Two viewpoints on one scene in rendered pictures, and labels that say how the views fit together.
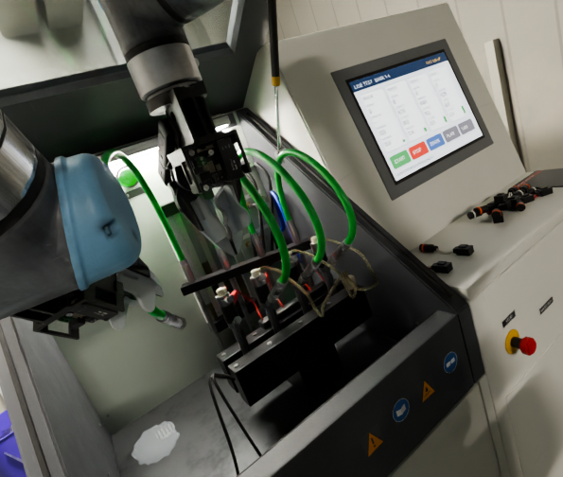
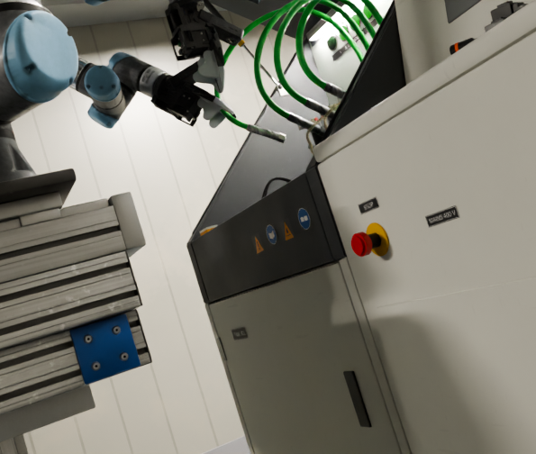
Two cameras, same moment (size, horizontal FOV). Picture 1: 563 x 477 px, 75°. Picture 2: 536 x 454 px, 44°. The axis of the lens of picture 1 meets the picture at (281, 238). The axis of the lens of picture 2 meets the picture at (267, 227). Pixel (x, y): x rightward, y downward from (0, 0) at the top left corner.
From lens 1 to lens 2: 1.58 m
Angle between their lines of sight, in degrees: 91
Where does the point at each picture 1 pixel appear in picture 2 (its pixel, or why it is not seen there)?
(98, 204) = (85, 81)
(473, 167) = not seen: outside the picture
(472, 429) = (337, 307)
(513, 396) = (386, 314)
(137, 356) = not seen: hidden behind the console
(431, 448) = (299, 289)
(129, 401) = not seen: hidden behind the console
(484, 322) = (335, 195)
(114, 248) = (89, 91)
